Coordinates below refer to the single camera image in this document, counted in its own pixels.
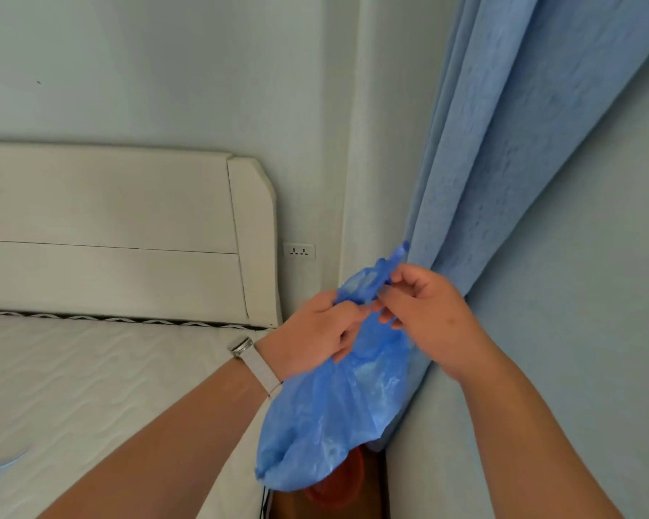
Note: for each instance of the person's left hand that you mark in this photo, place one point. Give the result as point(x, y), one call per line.
point(303, 337)

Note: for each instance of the person's right hand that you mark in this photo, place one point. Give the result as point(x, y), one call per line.
point(438, 318)

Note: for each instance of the person's right thumb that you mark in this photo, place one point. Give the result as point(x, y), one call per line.
point(392, 302)

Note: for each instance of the person's left thumb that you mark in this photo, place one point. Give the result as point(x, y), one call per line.
point(349, 303)

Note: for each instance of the blue plastic bag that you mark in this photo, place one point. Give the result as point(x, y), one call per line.
point(330, 421)

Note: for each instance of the person's right forearm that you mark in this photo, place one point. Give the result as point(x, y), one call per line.
point(524, 454)

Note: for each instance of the person's left forearm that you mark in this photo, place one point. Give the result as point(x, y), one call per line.
point(167, 454)

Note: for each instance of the white band wristwatch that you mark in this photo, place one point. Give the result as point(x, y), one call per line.
point(259, 367)

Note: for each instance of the red plastic bin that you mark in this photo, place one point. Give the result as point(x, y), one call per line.
point(340, 481)

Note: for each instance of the blue curtain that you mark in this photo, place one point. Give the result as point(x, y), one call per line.
point(508, 156)

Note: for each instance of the white bed headboard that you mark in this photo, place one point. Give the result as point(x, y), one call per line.
point(113, 232)

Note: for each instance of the white quilted mattress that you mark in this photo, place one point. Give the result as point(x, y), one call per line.
point(86, 389)

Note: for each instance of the white wall socket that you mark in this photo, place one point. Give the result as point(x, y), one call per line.
point(299, 251)

